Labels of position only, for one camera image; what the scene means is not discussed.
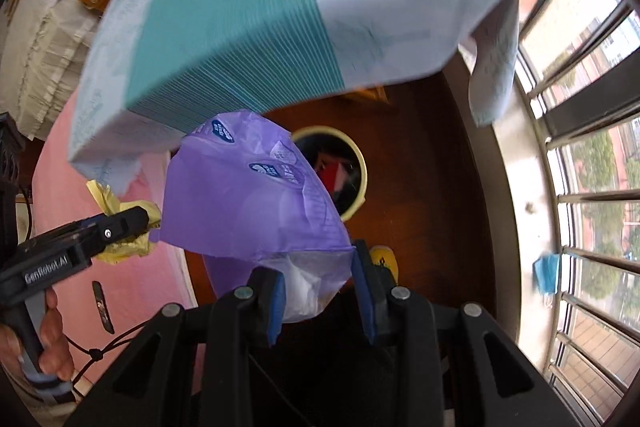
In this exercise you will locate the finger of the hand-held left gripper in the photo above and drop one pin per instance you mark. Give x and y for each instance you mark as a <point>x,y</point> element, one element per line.
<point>120,227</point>

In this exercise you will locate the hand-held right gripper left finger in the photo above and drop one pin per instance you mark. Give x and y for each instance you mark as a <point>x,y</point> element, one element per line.
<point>275,307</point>

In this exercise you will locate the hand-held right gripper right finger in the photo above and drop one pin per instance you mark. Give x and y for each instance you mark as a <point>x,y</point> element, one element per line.
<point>362,297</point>

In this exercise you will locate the yellow paper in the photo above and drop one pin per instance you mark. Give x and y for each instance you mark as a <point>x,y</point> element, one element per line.
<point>127,252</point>

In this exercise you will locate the purple plastic bag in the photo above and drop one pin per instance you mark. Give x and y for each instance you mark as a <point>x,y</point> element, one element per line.
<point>240,207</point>

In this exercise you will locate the cream rimmed waste bin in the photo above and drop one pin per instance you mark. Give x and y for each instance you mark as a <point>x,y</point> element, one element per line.
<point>362,179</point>

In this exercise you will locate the red paper sheet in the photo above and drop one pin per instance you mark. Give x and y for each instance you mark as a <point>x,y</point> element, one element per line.
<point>330,177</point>

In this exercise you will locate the person's left hand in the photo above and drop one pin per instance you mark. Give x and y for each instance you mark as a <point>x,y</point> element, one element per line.
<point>55,347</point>

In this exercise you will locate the yellow slipper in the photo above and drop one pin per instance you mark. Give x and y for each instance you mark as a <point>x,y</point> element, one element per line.
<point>387,259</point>

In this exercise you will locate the pink blanket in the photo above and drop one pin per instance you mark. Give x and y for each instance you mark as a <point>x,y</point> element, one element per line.
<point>140,287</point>

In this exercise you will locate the small black strip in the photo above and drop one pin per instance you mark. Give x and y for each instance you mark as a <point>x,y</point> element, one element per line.
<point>103,307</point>

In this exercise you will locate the blue face mask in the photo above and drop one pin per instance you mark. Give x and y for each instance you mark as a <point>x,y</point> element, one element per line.
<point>546,274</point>

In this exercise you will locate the white lace cover cloth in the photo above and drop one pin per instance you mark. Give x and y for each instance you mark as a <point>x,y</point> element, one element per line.
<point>45,57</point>

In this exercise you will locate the tree print tablecloth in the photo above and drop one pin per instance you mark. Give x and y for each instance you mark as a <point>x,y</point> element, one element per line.
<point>225,32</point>

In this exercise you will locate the metal window grille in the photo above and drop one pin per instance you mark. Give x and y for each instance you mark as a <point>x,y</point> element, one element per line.
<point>600,196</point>

